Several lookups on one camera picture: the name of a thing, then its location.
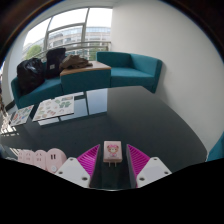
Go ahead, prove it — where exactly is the black backpack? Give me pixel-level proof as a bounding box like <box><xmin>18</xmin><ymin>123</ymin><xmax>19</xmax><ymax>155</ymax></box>
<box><xmin>45</xmin><ymin>47</ymin><xmax>67</xmax><ymax>80</ymax></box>

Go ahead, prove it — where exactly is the pink power strip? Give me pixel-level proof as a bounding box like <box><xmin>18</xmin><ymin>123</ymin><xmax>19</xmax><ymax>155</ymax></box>
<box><xmin>16</xmin><ymin>147</ymin><xmax>68</xmax><ymax>175</ymax></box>

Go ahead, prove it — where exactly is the brown crumpled jacket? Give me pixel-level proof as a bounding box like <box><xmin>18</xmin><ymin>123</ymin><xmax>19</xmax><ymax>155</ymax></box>
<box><xmin>59</xmin><ymin>54</ymin><xmax>94</xmax><ymax>71</ymax></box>

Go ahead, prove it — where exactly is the black plastic bag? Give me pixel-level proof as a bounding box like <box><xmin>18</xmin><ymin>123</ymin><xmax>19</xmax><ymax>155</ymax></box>
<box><xmin>16</xmin><ymin>57</ymin><xmax>46</xmax><ymax>96</ymax></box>

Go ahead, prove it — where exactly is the wooden sofa table top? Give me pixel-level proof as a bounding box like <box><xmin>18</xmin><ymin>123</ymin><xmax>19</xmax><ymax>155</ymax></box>
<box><xmin>59</xmin><ymin>60</ymin><xmax>113</xmax><ymax>77</ymax></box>

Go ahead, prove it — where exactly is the teal chair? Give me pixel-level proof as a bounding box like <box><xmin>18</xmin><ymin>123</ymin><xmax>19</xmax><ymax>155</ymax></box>
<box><xmin>206</xmin><ymin>131</ymin><xmax>224</xmax><ymax>163</ymax></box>

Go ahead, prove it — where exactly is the large colourful sticker sheet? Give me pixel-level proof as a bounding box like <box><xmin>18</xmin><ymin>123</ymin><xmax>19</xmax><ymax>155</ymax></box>
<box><xmin>32</xmin><ymin>94</ymin><xmax>75</xmax><ymax>123</ymax></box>

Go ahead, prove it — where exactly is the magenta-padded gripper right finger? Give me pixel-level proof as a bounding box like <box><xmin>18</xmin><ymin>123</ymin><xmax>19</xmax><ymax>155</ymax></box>
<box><xmin>125</xmin><ymin>143</ymin><xmax>173</xmax><ymax>190</ymax></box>

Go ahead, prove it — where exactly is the metal window handrail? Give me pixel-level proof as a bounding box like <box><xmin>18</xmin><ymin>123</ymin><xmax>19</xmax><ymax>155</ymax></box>
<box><xmin>22</xmin><ymin>40</ymin><xmax>112</xmax><ymax>62</ymax></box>

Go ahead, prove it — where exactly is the pink cartoon-print charger block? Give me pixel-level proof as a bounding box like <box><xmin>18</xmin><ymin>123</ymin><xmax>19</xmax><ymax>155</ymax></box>
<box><xmin>102</xmin><ymin>140</ymin><xmax>123</xmax><ymax>168</ymax></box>

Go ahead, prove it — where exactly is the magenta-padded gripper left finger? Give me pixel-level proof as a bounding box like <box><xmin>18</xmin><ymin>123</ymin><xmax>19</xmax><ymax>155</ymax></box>
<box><xmin>54</xmin><ymin>143</ymin><xmax>101</xmax><ymax>190</ymax></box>

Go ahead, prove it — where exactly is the teal sofa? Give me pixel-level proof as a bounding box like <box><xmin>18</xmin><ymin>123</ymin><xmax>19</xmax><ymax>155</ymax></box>
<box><xmin>10</xmin><ymin>50</ymin><xmax>164</xmax><ymax>110</ymax></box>

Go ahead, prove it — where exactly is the small colourful sticker sheet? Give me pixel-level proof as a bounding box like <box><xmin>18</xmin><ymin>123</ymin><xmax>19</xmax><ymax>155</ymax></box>
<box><xmin>0</xmin><ymin>113</ymin><xmax>15</xmax><ymax>135</ymax></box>

